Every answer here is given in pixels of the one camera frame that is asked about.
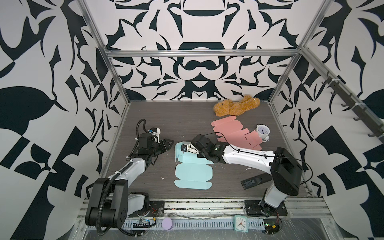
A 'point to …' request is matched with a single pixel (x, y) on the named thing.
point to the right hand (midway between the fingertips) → (199, 139)
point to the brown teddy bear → (227, 107)
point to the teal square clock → (240, 223)
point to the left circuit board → (144, 223)
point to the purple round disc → (167, 224)
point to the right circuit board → (271, 226)
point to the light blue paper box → (193, 172)
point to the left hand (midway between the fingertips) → (172, 140)
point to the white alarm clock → (263, 131)
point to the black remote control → (246, 184)
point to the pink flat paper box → (231, 132)
